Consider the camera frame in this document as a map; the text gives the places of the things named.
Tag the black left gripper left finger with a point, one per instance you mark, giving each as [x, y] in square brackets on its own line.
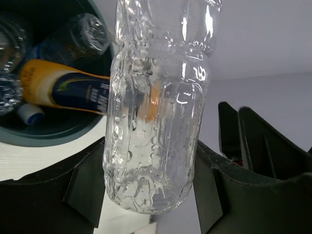
[64, 198]

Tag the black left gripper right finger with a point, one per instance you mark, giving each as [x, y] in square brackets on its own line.
[234, 200]

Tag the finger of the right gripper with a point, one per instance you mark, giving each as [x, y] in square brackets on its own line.
[229, 135]
[266, 151]

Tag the upright-lying clear ribbed bottle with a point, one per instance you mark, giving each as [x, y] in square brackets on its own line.
[159, 82]

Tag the orange label drink bottle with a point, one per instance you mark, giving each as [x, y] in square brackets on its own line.
[55, 85]

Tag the blue label water bottle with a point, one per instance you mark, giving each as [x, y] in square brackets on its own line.
[83, 38]

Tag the blue cap water bottle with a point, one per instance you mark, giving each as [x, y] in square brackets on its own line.
[13, 47]

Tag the clear bottle blue-white cap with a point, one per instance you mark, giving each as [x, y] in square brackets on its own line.
[30, 113]

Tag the dark green plastic bin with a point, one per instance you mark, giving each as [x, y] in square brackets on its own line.
[41, 18]

